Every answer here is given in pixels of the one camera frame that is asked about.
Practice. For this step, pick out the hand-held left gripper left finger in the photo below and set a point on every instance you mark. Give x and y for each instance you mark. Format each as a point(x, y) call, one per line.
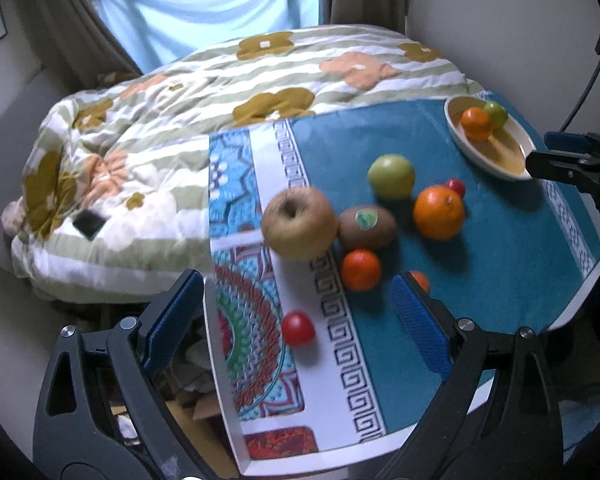
point(172, 321)

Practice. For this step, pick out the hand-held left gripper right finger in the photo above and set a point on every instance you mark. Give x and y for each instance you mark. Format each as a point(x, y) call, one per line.
point(420, 325)

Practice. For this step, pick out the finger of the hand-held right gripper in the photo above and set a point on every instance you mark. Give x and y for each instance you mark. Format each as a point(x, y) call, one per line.
point(562, 141)
point(550, 165)

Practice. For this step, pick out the small mandarin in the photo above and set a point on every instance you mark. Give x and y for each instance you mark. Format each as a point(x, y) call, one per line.
point(361, 270)
point(422, 280)

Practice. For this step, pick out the white oval bowl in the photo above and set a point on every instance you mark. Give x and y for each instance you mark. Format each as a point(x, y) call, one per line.
point(500, 152)

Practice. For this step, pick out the small red tomato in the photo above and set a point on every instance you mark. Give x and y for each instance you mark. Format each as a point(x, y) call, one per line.
point(456, 187)

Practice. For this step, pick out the kiwi with green sticker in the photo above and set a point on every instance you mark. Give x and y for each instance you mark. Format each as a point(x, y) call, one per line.
point(366, 228)

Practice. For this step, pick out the large orange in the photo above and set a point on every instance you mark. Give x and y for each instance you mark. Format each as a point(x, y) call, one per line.
point(438, 212)

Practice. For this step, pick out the green apple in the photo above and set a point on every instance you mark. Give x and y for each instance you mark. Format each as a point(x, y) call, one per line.
point(391, 176)

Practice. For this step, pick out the brown round pear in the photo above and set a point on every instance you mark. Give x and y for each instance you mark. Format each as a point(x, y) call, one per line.
point(300, 224)

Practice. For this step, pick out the teal patterned mat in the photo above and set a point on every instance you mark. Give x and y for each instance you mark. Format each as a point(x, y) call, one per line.
point(410, 260)

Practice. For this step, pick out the small green fruit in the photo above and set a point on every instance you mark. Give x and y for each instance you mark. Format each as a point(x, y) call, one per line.
point(497, 114)

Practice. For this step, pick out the medium orange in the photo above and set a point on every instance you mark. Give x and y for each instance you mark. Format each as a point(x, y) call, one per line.
point(476, 123)

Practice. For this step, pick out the cardboard box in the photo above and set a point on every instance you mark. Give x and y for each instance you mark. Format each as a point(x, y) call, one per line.
point(205, 410)

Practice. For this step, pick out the small black device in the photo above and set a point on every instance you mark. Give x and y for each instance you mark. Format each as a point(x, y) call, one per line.
point(89, 224)

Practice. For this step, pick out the floral striped blanket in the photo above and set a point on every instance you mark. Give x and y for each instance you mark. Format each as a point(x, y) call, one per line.
point(180, 125)

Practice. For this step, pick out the light blue curtain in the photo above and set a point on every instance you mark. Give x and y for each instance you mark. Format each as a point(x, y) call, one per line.
point(205, 7)

